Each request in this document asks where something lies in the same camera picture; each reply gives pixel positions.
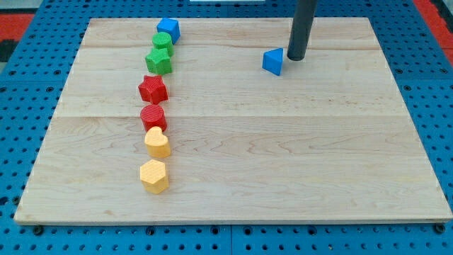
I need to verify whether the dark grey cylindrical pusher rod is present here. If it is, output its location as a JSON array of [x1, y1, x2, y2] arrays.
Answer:
[[287, 0, 318, 61]]

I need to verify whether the blue triangle block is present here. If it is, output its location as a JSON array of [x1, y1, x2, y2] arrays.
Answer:
[[262, 48, 283, 76]]

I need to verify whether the green star block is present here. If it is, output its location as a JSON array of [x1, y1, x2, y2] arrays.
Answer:
[[145, 48, 173, 75]]

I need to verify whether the red star block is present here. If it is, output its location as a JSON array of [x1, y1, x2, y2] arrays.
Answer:
[[138, 75, 168, 104]]

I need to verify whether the light wooden board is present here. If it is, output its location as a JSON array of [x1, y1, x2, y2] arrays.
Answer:
[[14, 18, 452, 225]]

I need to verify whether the blue cube block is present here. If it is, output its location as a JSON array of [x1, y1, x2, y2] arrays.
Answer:
[[156, 18, 180, 45]]

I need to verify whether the green cylinder block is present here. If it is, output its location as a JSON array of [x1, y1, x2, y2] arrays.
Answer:
[[151, 32, 174, 57]]

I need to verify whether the red cylinder block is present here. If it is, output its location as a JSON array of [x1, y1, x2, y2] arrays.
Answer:
[[140, 104, 167, 131]]

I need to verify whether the yellow heart block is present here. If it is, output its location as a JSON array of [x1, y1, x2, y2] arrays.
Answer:
[[144, 126, 171, 158]]

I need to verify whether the yellow hexagon block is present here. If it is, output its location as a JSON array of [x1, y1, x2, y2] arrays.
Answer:
[[139, 159, 169, 194]]

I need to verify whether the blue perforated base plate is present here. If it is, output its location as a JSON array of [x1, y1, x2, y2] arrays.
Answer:
[[1, 0, 452, 254]]

